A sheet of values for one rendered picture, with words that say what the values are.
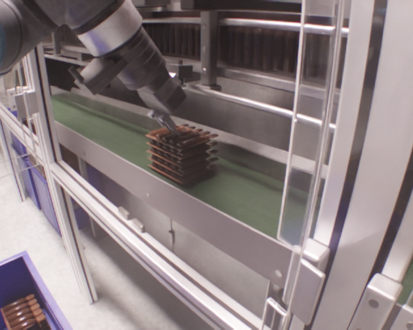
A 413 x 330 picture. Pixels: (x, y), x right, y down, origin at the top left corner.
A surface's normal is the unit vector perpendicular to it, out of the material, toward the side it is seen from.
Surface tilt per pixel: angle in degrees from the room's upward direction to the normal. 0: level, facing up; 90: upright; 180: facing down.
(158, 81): 97
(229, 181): 2
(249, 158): 90
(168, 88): 72
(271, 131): 90
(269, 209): 2
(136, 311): 0
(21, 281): 90
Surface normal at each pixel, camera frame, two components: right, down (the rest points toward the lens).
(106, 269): 0.00, -0.89
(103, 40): 0.07, 0.75
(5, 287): 0.69, 0.33
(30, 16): 0.46, 0.64
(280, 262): -0.72, 0.31
